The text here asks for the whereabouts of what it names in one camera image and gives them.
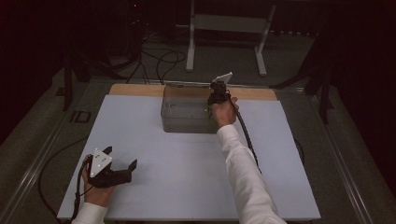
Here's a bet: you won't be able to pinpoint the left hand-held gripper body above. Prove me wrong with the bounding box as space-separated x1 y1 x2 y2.
88 147 133 189

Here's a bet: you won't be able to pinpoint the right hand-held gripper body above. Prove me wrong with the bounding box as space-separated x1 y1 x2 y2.
207 71 233 105

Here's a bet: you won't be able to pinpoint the clear plastic storage box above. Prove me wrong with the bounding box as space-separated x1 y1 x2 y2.
160 85 224 134

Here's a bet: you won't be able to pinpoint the person's right hand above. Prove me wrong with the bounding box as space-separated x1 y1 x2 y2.
208 96 240 129

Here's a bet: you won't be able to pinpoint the person's left hand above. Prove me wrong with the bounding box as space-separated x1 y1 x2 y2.
81 155 116 207

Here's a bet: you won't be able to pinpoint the white table mat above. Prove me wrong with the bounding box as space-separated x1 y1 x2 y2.
57 94 321 221

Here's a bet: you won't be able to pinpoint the white metal stand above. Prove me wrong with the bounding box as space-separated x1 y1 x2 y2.
185 0 277 77

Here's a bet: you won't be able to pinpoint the black stand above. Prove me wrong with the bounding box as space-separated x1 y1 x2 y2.
55 52 125 112
270 31 335 125

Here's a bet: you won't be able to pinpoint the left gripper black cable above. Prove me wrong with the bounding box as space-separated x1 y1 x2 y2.
37 136 93 224

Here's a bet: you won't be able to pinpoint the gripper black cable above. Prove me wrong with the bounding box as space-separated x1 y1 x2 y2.
37 136 93 224
228 92 263 175

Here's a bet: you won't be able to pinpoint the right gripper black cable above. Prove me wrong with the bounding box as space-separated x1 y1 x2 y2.
228 92 263 175

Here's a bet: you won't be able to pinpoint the black rectangular floor bracket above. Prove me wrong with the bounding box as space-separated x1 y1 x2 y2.
69 110 92 124

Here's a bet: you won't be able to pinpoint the black floor cables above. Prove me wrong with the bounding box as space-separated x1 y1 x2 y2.
124 31 188 86

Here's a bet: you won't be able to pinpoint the metal floor rail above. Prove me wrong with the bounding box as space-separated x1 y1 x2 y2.
0 81 106 224
306 91 367 224

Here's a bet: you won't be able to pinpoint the black cable beside mat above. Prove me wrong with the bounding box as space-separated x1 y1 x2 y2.
293 138 306 166

